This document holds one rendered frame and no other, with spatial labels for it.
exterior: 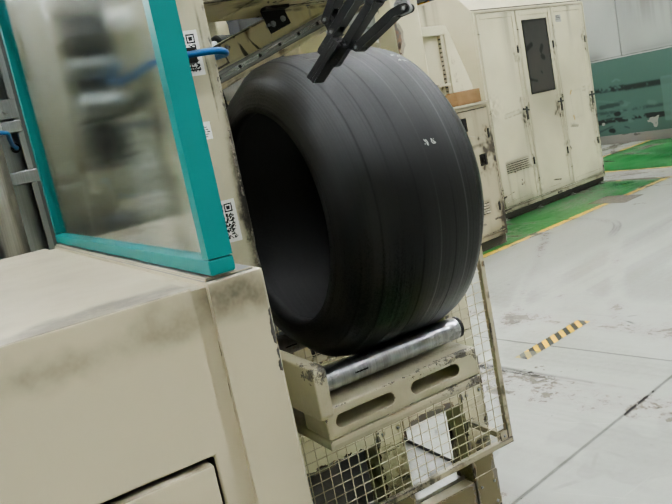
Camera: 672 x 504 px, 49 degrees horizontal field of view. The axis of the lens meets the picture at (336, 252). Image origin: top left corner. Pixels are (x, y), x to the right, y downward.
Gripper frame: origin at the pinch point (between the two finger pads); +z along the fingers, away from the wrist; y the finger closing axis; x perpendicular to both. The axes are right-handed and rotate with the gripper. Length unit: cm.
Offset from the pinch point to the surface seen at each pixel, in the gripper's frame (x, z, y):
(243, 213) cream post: 8.5, 34.4, -1.7
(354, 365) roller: 16, 46, 30
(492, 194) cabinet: 518, 174, -31
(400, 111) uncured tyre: 22.0, 5.9, 6.8
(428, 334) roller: 31, 39, 35
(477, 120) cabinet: 513, 133, -80
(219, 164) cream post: 6.3, 29.2, -9.5
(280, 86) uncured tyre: 16.5, 15.1, -12.1
